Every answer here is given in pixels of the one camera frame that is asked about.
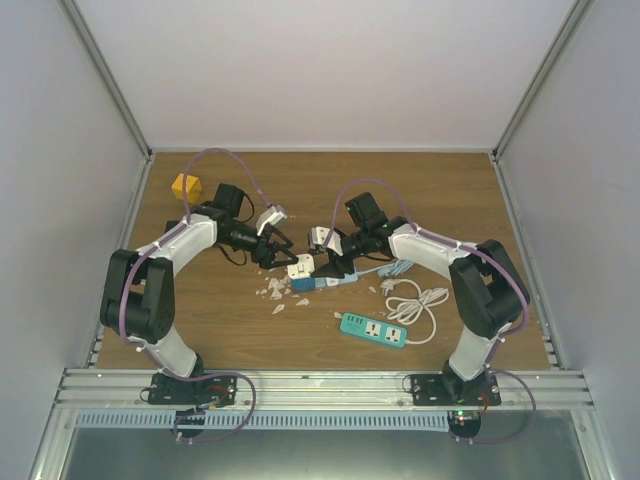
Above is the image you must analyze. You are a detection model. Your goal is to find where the white cube adapter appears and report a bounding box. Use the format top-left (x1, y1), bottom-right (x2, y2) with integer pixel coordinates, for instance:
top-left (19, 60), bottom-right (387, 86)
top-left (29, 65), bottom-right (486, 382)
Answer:
top-left (287, 253), bottom-right (315, 280)

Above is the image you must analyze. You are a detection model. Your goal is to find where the yellow cube socket adapter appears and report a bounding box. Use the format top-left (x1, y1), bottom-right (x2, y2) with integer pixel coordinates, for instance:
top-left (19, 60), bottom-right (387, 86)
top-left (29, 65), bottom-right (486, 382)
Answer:
top-left (171, 173), bottom-right (203, 204)

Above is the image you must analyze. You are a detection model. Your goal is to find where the light blue power strip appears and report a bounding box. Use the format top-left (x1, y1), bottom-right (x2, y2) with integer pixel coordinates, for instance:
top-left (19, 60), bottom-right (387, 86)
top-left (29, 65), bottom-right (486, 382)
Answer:
top-left (314, 273), bottom-right (358, 290)

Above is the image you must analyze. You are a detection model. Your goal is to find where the teal power strip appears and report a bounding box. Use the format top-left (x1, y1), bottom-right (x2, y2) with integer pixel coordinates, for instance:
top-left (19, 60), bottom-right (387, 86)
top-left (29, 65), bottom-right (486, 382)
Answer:
top-left (340, 313), bottom-right (407, 349)

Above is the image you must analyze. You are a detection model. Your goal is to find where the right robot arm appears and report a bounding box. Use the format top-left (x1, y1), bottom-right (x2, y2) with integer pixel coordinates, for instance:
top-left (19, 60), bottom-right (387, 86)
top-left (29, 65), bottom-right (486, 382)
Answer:
top-left (309, 192), bottom-right (530, 405)

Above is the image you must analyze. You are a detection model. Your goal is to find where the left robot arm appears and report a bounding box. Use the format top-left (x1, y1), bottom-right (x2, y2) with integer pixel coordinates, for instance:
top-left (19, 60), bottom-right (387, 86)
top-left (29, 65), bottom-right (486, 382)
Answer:
top-left (99, 184), bottom-right (298, 404)

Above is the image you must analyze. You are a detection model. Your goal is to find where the blue cube adapter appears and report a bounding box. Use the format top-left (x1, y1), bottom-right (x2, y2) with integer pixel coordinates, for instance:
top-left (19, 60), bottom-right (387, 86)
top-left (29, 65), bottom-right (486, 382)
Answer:
top-left (291, 277), bottom-right (316, 293)

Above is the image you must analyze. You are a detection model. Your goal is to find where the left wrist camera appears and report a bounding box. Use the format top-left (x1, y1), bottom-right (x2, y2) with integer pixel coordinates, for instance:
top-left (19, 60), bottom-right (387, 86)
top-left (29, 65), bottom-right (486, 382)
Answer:
top-left (256, 205), bottom-right (288, 236)

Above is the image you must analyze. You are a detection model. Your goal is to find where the white power strip cable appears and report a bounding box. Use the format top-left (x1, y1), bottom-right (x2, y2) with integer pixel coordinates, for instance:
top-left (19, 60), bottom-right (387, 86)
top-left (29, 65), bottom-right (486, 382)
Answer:
top-left (378, 277), bottom-right (451, 346)

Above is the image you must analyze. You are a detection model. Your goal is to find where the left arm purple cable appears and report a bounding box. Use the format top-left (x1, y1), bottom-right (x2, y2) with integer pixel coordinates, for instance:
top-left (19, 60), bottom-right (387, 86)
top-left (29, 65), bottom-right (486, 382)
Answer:
top-left (119, 147), bottom-right (257, 446)

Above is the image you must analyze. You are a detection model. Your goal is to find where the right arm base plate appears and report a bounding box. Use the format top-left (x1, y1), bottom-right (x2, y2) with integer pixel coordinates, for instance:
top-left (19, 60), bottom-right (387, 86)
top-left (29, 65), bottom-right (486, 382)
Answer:
top-left (402, 372), bottom-right (502, 408)

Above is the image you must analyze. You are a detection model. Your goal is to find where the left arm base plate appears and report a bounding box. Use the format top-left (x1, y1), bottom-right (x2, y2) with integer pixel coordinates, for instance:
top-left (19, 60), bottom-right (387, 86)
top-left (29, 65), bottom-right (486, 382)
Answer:
top-left (140, 373), bottom-right (237, 408)

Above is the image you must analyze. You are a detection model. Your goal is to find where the slotted cable duct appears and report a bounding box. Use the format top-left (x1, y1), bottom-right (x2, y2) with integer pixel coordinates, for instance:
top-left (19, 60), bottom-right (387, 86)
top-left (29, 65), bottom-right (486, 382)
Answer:
top-left (76, 409), bottom-right (449, 432)

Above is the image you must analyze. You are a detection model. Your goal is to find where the aluminium rail frame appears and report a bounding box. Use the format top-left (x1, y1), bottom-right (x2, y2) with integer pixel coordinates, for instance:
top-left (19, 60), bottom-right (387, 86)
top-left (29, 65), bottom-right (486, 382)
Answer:
top-left (27, 0), bottom-right (616, 480)

